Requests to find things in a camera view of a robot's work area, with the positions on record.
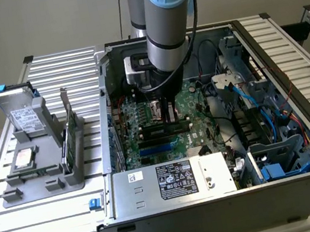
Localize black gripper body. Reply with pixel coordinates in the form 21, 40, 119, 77
146, 63, 189, 105

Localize metal CPU socket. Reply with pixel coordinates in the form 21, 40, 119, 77
143, 95, 177, 123

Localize black expansion slot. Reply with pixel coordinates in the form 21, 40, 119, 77
137, 134, 179, 151

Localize green motherboard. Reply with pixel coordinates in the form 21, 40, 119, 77
107, 75, 229, 172

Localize blue expansion slot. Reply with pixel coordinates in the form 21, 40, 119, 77
138, 143, 177, 158

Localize grey metal drive cage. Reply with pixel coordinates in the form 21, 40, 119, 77
204, 32, 264, 115

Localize silver power supply unit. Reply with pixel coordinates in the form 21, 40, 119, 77
104, 150, 239, 221

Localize open black PC case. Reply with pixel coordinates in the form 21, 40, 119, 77
64, 6, 310, 232

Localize blue case latch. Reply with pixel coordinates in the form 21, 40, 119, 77
87, 195, 104, 211

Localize grey disk bay blue clips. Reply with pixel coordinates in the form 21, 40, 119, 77
245, 130, 310, 186

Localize grey parts rack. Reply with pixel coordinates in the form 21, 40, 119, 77
0, 89, 98, 210

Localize black box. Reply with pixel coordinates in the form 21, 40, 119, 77
279, 20, 310, 45

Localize silver hard disk blue carrier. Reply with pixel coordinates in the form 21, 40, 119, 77
0, 78, 46, 140

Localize CPU chip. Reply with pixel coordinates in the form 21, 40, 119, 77
13, 146, 38, 170

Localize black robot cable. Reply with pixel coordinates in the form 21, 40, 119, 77
124, 0, 216, 95

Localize thin black wall cable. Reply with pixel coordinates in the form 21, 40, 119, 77
114, 0, 129, 41

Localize blue data wire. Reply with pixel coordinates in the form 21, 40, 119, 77
226, 76, 282, 150

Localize graphics card with metal bracket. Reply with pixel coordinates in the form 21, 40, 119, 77
49, 86, 86, 175

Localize red wire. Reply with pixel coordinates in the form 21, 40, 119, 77
250, 58, 298, 118

